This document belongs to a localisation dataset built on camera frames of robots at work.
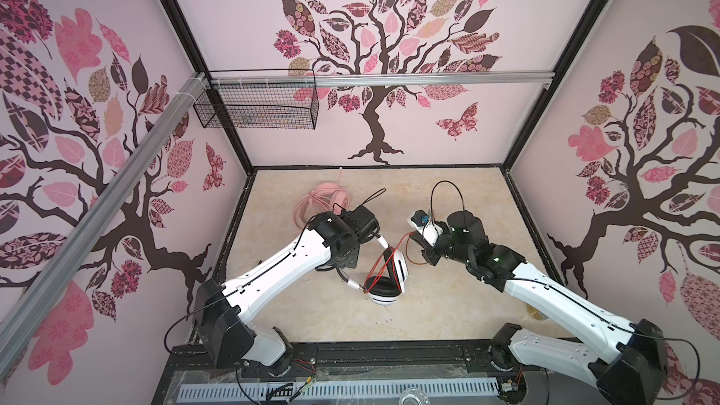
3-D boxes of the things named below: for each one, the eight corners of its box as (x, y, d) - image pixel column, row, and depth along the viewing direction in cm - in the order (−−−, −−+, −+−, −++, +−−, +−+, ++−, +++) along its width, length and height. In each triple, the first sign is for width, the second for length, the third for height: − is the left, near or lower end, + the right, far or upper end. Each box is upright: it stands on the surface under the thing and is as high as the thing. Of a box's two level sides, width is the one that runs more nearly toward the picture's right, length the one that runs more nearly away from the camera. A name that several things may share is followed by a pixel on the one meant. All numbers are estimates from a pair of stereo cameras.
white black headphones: (366, 311, 84) (366, 285, 68) (384, 276, 91) (388, 245, 75) (390, 324, 82) (396, 301, 65) (406, 287, 89) (415, 258, 73)
